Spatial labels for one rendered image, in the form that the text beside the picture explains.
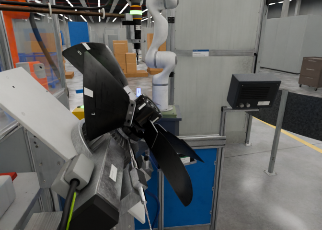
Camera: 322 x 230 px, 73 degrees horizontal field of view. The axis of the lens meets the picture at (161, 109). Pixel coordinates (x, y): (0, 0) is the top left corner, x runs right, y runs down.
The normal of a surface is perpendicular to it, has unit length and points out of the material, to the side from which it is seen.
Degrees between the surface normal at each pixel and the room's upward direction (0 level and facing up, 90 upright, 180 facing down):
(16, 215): 0
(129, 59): 90
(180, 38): 90
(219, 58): 90
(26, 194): 0
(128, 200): 102
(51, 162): 90
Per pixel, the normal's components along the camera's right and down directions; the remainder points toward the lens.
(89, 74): 0.92, -0.22
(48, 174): 0.11, 0.32
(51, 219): 0.00, -0.95
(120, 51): 0.31, 0.30
